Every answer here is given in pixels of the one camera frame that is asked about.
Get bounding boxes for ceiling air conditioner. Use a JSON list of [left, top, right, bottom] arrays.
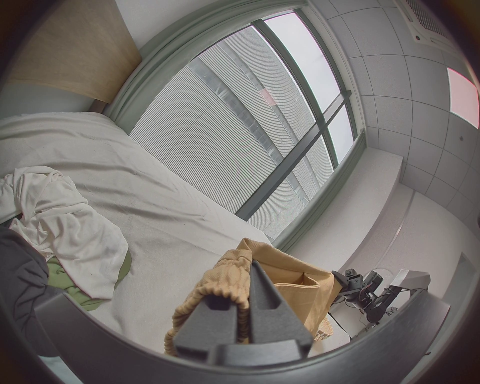
[[394, 0, 463, 50]]

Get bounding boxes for green garment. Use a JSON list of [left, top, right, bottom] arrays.
[[47, 249, 132, 312]]

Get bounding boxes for grey-green curtain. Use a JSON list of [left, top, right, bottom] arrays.
[[270, 131, 367, 253], [103, 0, 313, 128]]

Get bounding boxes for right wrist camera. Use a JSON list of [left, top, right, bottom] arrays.
[[332, 268, 364, 302]]

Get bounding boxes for dark grey garment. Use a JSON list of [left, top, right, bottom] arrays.
[[0, 225, 50, 357]]

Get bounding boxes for tan drawstring shorts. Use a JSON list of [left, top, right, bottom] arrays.
[[163, 238, 334, 355]]

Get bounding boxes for white garment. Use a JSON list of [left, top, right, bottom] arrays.
[[0, 166, 129, 300]]

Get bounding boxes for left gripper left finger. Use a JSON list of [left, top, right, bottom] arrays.
[[173, 294, 241, 359]]

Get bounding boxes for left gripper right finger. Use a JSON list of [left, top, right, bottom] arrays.
[[248, 260, 314, 357]]

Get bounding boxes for window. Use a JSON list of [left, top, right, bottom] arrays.
[[127, 9, 357, 241]]

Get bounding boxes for round woven basket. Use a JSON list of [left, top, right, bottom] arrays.
[[314, 314, 335, 343]]

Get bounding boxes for bed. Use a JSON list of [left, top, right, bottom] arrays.
[[0, 0, 353, 376]]

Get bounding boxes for ceiling light panel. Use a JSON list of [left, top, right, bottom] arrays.
[[447, 67, 480, 130]]

